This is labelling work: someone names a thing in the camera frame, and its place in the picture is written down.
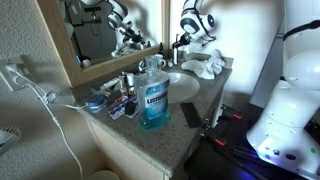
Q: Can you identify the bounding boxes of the white wall outlet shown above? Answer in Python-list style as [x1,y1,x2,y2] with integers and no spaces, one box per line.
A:
[0,55,31,91]

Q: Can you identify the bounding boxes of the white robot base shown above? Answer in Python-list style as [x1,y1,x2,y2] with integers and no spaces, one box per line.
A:
[246,0,320,180]

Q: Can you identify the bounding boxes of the clear blue mouthwash bottle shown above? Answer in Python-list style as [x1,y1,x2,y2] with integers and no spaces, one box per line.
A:
[134,55,170,129]

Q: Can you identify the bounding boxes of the white oval sink basin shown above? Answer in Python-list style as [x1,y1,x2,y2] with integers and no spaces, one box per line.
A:
[168,72,200,104]

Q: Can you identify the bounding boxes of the blue round jar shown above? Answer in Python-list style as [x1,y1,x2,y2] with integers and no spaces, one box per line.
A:
[86,94,106,113]

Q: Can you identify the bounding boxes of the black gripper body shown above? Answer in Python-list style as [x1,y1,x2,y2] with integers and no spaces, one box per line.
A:
[172,33,191,48]

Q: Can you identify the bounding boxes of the white crumpled towel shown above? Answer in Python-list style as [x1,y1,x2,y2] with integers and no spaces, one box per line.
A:
[181,50,225,80]

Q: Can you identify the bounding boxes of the blue contact lens packs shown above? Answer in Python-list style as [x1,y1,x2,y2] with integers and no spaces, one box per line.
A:
[108,97,138,120]

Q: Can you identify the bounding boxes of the small white bottle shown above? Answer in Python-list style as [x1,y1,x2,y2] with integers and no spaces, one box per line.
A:
[126,73,134,88]

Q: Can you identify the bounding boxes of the white cup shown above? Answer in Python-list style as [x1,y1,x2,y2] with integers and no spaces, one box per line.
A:
[155,54,167,69]

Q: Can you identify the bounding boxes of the red handled clamp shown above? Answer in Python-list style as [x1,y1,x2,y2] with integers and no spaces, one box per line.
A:
[221,104,243,120]
[203,126,227,147]

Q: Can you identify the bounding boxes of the white electric toothbrush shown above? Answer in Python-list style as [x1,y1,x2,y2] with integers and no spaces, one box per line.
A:
[173,34,179,65]

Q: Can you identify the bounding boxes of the white power cable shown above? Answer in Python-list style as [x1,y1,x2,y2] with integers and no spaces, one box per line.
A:
[4,64,88,180]

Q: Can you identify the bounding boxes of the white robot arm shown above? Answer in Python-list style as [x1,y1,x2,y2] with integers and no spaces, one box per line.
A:
[172,0,216,48]

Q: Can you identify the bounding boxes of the wood framed mirror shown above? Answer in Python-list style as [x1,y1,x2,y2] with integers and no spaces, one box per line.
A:
[36,0,169,87]

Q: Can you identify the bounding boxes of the chrome faucet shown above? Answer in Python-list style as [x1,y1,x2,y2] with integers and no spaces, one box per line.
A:
[138,60,146,73]

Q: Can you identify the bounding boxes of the black toiletries tray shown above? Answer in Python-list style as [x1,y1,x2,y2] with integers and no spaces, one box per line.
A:
[91,75,129,104]

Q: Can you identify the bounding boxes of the dark dropper bottle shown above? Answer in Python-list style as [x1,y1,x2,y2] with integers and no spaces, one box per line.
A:
[158,42,164,55]

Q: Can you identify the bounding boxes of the white tube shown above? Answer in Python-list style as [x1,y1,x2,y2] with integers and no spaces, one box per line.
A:
[100,78,119,90]

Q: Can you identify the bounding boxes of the black comb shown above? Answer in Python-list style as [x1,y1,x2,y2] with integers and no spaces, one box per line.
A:
[180,102,201,128]

